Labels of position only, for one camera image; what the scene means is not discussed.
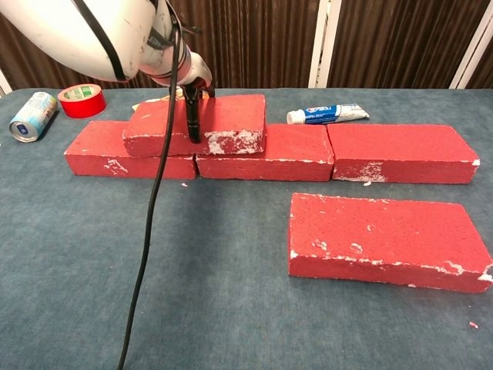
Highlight red tape roll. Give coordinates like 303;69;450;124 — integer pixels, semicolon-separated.
57;83;107;119

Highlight blue felt table cover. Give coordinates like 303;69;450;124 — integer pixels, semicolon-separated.
0;87;493;370

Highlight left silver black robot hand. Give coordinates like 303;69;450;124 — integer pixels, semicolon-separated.
180;52;216;145

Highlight red brick with chipped corner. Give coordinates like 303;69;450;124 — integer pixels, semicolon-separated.
122;94;267;158

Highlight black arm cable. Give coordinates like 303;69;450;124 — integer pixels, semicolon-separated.
72;0;203;370

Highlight red brick with white scuffs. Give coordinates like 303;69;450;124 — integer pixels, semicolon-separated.
288;192;493;294

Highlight light blue drink can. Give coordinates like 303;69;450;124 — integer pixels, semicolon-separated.
8;91;59;143

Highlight blue white toothpaste tube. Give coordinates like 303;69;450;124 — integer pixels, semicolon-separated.
286;103;370;126

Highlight orange spout pouch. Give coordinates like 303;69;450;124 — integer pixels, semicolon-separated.
132;86;211;113

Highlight red foam brick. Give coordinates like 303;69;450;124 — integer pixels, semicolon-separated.
326;123;481;185
63;120;200;180
195;123;335;182

